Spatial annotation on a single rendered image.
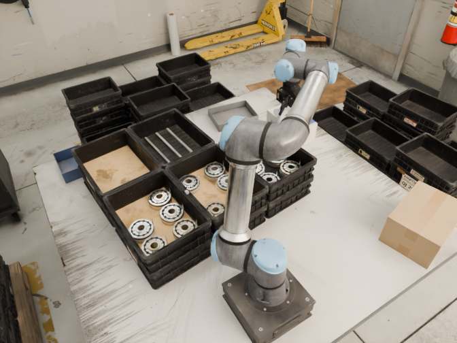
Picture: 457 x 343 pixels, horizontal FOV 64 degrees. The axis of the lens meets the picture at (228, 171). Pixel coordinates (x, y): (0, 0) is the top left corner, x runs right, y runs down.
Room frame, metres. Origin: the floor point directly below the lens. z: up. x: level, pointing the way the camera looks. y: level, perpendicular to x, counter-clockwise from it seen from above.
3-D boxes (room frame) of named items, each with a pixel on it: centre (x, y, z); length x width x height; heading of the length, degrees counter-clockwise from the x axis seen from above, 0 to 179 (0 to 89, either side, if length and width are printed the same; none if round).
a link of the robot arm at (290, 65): (1.24, -0.24, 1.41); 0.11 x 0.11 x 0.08; 64
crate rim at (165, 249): (0.99, 0.30, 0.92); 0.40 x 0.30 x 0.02; 36
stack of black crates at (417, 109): (2.19, -1.41, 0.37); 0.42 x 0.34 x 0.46; 30
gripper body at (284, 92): (1.35, -0.27, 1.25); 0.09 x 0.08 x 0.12; 30
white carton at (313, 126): (1.32, -0.28, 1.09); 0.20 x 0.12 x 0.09; 30
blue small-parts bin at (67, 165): (1.52, 0.85, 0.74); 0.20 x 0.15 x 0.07; 32
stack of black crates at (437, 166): (1.64, -1.27, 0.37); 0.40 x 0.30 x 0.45; 30
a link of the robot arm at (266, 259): (0.70, -0.13, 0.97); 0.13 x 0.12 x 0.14; 64
